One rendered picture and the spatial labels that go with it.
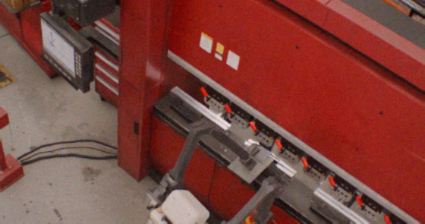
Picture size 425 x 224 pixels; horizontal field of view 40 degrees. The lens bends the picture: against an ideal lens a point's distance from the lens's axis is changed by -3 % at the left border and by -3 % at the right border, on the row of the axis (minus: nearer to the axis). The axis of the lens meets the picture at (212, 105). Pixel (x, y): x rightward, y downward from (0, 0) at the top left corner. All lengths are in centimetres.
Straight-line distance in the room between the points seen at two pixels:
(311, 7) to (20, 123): 307
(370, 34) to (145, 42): 147
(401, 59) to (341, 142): 74
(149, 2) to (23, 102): 226
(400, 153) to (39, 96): 337
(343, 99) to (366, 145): 30
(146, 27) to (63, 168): 175
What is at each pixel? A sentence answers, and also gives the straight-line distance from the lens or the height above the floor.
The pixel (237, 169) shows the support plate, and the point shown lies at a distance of 379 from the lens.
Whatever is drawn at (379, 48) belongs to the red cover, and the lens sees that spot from 293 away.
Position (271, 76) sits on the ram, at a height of 165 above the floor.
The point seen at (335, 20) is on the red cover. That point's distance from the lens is 298.
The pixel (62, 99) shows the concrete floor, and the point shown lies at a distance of 546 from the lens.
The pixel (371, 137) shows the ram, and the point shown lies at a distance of 328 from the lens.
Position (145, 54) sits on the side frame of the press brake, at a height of 142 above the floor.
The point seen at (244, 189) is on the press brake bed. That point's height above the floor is 71.
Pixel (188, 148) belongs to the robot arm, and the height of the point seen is 147.
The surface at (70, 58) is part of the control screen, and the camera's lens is 372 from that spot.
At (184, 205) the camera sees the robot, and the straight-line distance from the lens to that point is 314.
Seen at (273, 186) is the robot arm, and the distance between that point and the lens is 319.
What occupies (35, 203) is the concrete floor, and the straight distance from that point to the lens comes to 481.
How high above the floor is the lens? 402
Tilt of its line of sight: 47 degrees down
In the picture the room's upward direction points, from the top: 11 degrees clockwise
